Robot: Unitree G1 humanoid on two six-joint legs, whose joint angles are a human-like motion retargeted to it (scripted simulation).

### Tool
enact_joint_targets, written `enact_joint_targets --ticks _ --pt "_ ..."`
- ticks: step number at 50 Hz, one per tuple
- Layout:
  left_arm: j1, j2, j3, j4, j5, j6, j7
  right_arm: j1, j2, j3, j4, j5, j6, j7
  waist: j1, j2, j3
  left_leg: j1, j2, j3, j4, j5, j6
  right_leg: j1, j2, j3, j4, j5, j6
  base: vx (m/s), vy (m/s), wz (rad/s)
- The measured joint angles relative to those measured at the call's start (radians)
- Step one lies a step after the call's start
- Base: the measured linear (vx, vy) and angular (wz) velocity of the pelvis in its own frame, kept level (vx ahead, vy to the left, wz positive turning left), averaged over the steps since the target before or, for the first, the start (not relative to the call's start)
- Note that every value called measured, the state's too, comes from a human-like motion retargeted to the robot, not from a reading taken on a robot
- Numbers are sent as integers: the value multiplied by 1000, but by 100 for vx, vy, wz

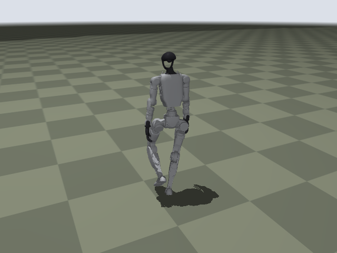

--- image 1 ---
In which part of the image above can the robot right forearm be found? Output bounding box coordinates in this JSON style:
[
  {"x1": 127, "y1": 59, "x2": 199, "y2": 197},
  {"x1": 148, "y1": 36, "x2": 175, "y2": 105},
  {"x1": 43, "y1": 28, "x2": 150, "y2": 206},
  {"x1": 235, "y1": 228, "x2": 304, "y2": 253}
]
[{"x1": 183, "y1": 98, "x2": 190, "y2": 119}]

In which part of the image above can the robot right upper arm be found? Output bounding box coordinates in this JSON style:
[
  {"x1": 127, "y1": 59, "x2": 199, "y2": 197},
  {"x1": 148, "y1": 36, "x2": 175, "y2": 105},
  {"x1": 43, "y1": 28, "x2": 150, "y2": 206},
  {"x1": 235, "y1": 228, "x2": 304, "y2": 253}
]
[{"x1": 182, "y1": 74, "x2": 190, "y2": 102}]

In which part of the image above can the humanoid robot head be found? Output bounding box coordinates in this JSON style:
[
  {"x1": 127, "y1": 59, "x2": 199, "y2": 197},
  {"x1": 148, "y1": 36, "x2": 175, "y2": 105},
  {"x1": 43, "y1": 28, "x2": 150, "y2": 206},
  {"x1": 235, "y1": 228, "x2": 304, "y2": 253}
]
[{"x1": 161, "y1": 52, "x2": 176, "y2": 74}]

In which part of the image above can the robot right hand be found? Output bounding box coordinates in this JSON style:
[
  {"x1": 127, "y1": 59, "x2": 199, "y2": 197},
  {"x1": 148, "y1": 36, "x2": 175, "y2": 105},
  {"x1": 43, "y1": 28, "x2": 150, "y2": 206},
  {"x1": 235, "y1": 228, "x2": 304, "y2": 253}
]
[{"x1": 183, "y1": 115, "x2": 189, "y2": 134}]

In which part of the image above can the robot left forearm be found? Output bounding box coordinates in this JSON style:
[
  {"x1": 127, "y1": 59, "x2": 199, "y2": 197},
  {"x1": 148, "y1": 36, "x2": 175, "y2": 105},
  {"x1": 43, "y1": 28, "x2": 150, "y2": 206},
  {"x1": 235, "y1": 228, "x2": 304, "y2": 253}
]
[{"x1": 145, "y1": 99, "x2": 154, "y2": 125}]

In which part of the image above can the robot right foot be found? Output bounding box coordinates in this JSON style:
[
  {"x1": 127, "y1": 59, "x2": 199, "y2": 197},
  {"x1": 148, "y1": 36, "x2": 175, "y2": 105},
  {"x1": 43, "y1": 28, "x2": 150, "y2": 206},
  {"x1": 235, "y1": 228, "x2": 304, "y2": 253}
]
[{"x1": 165, "y1": 187, "x2": 173, "y2": 195}]

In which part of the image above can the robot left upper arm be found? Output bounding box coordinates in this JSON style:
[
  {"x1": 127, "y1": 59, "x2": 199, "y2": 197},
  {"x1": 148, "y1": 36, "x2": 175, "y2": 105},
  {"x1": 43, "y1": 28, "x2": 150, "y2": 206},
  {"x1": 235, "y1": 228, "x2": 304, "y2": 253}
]
[{"x1": 149, "y1": 76, "x2": 161, "y2": 106}]

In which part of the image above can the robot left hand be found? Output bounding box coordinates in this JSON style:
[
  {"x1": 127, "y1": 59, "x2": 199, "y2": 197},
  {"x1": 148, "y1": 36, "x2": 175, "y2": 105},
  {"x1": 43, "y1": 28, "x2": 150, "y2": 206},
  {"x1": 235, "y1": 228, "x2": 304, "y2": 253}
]
[{"x1": 145, "y1": 121, "x2": 152, "y2": 142}]

